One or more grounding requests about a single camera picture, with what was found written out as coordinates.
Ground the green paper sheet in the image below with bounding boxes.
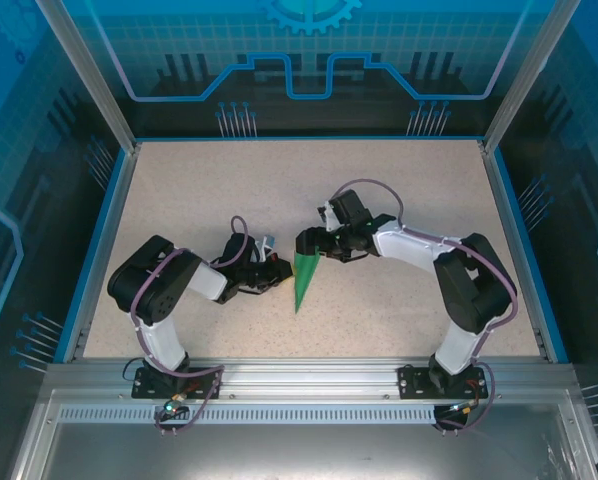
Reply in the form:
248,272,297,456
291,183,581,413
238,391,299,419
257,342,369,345
292,251,324,315

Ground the grey metal tray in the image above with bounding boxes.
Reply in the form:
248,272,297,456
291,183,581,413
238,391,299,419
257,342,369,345
6,389,598,480

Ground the slotted grey cable duct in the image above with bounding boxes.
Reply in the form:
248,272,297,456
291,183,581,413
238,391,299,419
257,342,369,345
57,405,483,422

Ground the aluminium side rail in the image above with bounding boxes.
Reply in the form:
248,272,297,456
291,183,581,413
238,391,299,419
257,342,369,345
61,142,143,365

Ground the aluminium frame post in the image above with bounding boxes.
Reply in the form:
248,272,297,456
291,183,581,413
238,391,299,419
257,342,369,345
481,0,583,154
33,0,140,154

